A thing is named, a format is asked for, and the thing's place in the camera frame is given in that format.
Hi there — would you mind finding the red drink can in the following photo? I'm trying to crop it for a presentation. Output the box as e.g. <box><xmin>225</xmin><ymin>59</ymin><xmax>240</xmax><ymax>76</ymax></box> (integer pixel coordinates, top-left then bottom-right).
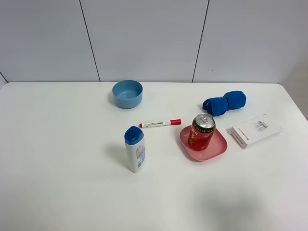
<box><xmin>188</xmin><ymin>113</ymin><xmax>216</xmax><ymax>151</ymax></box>

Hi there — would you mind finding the red capped white marker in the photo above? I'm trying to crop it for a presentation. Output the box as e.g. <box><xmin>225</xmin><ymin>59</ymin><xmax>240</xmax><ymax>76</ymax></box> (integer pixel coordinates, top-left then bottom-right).
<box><xmin>138</xmin><ymin>119</ymin><xmax>181</xmax><ymax>128</ymax></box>

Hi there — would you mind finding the white blue-capped bottle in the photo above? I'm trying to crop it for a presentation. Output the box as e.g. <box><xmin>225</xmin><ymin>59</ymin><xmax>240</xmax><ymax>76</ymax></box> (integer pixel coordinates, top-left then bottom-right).
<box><xmin>124</xmin><ymin>126</ymin><xmax>145</xmax><ymax>173</ymax></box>

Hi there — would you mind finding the blue bowl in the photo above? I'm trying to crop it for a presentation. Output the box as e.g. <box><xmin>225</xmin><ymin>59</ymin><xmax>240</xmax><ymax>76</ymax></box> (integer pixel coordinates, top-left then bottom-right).
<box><xmin>112</xmin><ymin>80</ymin><xmax>143</xmax><ymax>109</ymax></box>

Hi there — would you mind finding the blue rolled towel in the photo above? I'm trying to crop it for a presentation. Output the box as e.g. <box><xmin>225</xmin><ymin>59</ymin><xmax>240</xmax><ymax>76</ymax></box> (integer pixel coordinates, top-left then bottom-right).
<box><xmin>202</xmin><ymin>90</ymin><xmax>246</xmax><ymax>116</ymax></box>

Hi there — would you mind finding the pink square plate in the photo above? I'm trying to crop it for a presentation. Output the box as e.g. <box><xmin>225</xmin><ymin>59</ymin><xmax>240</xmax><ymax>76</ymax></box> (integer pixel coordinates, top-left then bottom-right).
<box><xmin>179</xmin><ymin>126</ymin><xmax>228</xmax><ymax>162</ymax></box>

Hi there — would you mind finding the white flat box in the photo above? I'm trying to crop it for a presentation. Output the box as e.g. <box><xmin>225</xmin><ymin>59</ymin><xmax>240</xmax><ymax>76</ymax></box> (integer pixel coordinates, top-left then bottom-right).
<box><xmin>227</xmin><ymin>114</ymin><xmax>282</xmax><ymax>149</ymax></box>

